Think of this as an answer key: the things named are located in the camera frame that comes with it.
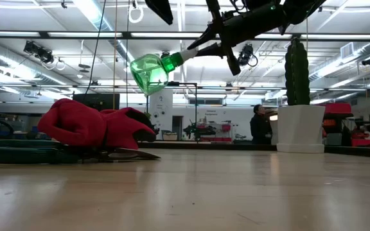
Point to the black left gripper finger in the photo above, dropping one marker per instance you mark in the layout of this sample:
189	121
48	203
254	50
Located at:
162	8

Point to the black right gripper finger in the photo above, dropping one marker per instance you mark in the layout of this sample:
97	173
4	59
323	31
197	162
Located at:
214	51
206	37

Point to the green spray bottle white nozzle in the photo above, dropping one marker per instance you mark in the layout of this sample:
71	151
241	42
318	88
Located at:
149	73

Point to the red and black gardening glove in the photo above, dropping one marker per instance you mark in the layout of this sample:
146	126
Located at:
75	125

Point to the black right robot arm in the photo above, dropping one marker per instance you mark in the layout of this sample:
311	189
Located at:
300	11

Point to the overhead light bar beam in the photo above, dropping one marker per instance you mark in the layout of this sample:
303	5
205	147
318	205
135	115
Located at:
210	36

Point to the green cactus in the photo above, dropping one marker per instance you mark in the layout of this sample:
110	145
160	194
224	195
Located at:
297	73

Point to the black monitor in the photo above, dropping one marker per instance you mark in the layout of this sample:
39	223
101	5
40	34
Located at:
95	102

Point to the white hexagonal plant pot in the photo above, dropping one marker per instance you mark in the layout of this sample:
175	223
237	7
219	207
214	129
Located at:
300	128

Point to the red storage bin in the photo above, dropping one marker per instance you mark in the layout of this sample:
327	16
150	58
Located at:
337	109

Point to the black ceiling camera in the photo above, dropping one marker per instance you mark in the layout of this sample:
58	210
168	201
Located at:
369	61
165	55
245	54

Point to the black aluminium table frame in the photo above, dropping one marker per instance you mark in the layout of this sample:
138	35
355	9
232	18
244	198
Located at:
204	146

